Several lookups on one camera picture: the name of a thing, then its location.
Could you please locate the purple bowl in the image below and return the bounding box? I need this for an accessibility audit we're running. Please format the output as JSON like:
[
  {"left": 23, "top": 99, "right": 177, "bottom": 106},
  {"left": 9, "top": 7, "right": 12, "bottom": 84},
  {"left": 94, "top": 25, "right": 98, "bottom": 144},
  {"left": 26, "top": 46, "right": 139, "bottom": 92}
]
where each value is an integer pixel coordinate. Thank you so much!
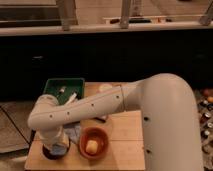
[{"left": 42, "top": 141, "right": 70, "bottom": 160}]

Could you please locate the wooden cutting board table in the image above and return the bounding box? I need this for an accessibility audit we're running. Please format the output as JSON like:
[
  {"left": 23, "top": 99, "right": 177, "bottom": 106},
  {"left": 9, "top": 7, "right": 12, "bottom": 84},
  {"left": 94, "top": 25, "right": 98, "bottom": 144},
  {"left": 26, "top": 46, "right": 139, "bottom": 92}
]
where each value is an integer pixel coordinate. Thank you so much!
[{"left": 24, "top": 81, "right": 148, "bottom": 171}]

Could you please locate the metal spoon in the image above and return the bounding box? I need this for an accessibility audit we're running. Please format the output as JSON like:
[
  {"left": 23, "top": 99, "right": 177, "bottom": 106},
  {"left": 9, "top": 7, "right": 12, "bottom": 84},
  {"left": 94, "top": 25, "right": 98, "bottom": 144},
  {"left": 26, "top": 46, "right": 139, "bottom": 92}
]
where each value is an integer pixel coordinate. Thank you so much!
[{"left": 58, "top": 86, "right": 66, "bottom": 95}]

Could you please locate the dark small block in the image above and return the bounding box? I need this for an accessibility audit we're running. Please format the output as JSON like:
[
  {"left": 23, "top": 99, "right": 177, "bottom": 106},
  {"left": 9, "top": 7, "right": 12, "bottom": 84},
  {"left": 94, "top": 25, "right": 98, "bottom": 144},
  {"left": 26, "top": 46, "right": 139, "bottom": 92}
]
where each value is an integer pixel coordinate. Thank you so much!
[{"left": 95, "top": 116, "right": 108, "bottom": 123}]

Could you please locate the yellow food piece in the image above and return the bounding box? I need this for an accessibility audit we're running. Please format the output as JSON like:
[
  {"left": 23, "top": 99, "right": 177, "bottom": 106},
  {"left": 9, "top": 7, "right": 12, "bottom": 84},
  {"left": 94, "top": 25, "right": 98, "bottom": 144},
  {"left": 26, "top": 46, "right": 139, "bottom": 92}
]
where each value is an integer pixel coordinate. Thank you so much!
[{"left": 86, "top": 140, "right": 98, "bottom": 155}]

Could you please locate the white utensil handle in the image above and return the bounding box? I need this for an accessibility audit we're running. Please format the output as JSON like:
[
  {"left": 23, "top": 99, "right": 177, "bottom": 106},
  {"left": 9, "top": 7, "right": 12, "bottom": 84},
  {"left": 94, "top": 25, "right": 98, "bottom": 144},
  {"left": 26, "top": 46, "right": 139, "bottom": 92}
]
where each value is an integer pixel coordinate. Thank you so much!
[{"left": 66, "top": 93, "right": 77, "bottom": 104}]

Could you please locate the white round container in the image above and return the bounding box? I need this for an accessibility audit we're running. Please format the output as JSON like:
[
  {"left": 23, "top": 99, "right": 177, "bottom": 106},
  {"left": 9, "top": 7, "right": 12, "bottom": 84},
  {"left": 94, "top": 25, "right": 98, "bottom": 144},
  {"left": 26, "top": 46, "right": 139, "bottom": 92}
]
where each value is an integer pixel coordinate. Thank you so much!
[{"left": 99, "top": 83, "right": 113, "bottom": 92}]

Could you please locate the green tray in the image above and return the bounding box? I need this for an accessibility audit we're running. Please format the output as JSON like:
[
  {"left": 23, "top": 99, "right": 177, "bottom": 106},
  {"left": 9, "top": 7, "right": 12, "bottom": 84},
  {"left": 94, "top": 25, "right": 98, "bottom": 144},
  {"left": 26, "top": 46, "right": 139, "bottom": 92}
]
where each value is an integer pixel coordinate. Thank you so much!
[{"left": 43, "top": 78, "right": 84, "bottom": 105}]

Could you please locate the blue sponge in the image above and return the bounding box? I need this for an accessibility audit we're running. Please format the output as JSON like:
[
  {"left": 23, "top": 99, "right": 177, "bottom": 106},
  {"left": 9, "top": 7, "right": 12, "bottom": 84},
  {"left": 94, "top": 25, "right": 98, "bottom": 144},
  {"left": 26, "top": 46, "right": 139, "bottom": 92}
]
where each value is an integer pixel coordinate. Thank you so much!
[{"left": 50, "top": 122, "right": 81, "bottom": 156}]

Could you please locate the orange bowl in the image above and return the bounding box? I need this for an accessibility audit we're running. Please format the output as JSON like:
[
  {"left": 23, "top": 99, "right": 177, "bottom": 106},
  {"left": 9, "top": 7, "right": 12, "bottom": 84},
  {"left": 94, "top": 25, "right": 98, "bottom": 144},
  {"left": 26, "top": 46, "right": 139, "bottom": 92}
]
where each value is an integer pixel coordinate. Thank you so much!
[{"left": 79, "top": 127, "right": 109, "bottom": 160}]

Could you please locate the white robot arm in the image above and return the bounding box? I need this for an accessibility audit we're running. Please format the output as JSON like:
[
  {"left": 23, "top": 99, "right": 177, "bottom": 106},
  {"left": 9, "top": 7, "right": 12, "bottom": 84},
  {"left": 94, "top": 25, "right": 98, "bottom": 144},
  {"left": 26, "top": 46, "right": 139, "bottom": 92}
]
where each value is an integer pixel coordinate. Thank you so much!
[{"left": 28, "top": 74, "right": 204, "bottom": 171}]

